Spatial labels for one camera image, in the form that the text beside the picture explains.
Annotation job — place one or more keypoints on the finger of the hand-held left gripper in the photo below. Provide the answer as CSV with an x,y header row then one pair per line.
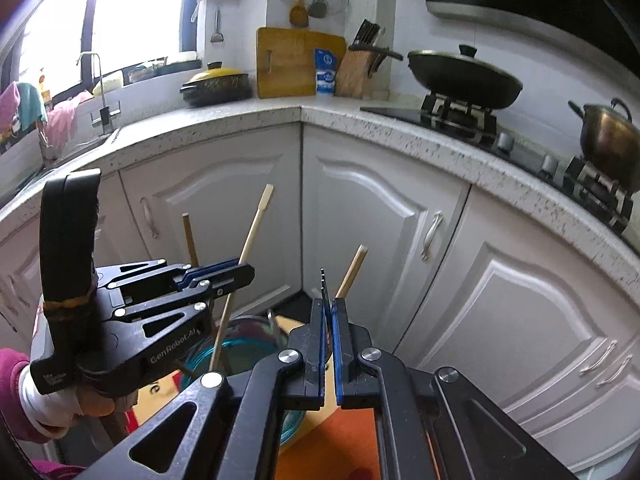
x,y
210,270
165,332

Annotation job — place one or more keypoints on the black wok with lid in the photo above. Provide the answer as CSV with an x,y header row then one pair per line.
x,y
465,82

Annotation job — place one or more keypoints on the metal spoon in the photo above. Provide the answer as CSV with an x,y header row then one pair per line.
x,y
275,325

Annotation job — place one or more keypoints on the yellow lidded black casserole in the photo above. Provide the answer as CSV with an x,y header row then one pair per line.
x,y
215,87

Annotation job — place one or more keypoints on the person's left hand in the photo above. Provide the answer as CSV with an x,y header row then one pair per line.
x,y
55,410

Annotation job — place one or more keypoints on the steel sink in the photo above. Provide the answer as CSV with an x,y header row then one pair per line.
x,y
75,152

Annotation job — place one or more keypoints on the pink cloth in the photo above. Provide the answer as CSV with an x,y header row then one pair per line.
x,y
62,120
10,107

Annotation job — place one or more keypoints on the wooden cutting board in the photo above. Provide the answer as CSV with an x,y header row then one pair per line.
x,y
290,70

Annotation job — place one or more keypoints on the brass cooking pot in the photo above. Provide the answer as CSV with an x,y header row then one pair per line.
x,y
610,140

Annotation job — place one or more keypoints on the teal cloth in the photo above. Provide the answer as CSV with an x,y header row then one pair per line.
x,y
32,102

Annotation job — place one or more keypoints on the teal rimmed utensil holder cup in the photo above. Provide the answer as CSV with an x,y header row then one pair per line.
x,y
245,332

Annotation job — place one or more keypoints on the speckled kitchen countertop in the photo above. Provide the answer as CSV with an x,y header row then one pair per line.
x,y
250,115

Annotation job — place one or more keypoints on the wooden knife block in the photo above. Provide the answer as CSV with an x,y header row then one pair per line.
x,y
352,75

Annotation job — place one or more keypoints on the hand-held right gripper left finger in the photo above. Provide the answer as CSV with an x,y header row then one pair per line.
x,y
315,360

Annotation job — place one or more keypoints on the chrome faucet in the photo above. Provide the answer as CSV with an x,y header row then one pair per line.
x,y
102,95

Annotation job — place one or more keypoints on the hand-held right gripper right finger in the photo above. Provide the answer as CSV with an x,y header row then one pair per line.
x,y
340,360

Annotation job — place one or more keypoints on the blue and white packet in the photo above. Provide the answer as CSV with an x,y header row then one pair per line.
x,y
325,75

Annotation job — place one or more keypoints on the brown wooden chopstick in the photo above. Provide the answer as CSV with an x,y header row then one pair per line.
x,y
190,240

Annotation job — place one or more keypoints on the kitchen window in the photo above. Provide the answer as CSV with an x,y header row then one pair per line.
x,y
140,10

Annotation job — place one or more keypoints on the black glass gas hob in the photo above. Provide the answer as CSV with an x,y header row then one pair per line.
x,y
400,112

